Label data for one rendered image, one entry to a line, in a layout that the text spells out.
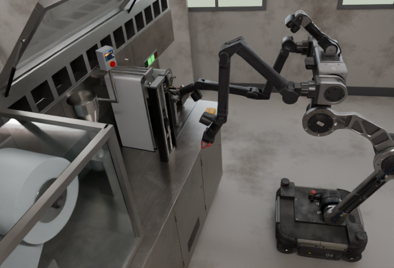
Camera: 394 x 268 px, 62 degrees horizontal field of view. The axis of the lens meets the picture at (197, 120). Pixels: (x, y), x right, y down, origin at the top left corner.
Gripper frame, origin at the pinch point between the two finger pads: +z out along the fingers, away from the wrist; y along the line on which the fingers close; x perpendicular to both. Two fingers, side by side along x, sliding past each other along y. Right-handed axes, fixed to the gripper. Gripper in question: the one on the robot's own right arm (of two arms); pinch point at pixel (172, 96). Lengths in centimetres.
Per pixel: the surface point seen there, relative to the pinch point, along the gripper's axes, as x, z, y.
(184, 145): -24.7, -7.7, -30.8
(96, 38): 62, 1, -27
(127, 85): 31, -9, -41
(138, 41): 43.0, 11.1, 20.0
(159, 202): -26, -10, -79
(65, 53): 64, -1, -55
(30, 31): 76, -38, -96
